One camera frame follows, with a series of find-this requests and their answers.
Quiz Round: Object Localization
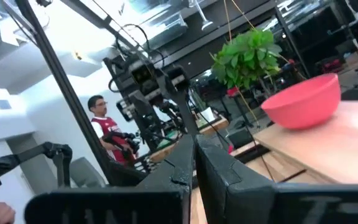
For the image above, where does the coral red bowl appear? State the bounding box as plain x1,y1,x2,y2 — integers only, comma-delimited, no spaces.
260,73,342,131

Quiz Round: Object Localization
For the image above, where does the black storage rack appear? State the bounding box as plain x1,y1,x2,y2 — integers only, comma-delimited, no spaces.
273,0,358,94

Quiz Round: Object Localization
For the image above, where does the white card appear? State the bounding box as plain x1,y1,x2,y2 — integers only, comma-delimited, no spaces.
200,106,217,123

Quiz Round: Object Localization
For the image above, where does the grey chair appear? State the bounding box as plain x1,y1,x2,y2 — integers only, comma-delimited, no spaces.
69,157,107,189

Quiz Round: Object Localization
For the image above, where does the black aluminium frame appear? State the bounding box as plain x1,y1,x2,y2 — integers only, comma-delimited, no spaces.
12,0,149,187

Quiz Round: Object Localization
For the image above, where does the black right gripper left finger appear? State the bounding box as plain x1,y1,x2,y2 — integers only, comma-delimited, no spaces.
24,134,196,224

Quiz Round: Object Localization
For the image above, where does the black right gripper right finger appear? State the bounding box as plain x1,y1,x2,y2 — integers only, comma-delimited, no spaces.
196,135,358,224

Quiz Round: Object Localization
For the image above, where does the green leafy plant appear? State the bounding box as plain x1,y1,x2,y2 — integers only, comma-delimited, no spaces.
209,28,283,90

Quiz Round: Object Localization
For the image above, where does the dark grey box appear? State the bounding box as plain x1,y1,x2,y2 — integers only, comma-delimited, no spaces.
227,126,255,149

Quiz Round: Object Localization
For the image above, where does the background wooden table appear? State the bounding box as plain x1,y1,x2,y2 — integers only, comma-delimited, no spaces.
149,116,231,164

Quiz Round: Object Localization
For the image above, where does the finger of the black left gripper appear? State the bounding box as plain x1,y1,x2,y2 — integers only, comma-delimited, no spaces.
170,88,198,136

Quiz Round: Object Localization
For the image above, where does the person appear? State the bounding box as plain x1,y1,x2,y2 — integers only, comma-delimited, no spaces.
87,95,138,166

